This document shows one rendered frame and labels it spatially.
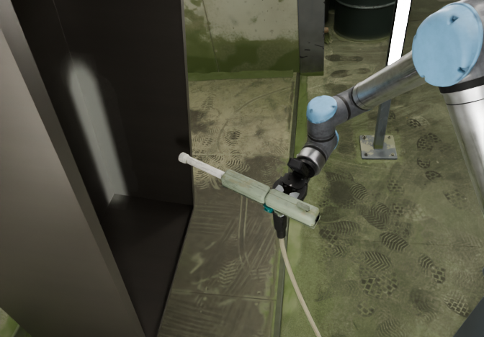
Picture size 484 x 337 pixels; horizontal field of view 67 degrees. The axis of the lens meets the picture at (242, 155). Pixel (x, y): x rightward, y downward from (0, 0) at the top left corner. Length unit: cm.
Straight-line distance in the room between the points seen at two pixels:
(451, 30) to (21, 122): 60
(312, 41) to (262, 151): 96
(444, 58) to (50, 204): 63
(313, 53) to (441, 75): 222
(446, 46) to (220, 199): 162
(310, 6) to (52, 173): 235
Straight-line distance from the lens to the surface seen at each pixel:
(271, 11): 272
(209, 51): 295
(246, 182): 107
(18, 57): 42
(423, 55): 70
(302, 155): 117
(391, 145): 238
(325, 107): 114
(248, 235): 191
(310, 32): 278
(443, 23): 66
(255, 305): 174
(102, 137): 139
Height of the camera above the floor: 165
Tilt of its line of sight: 45 degrees down
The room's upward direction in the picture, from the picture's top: 12 degrees counter-clockwise
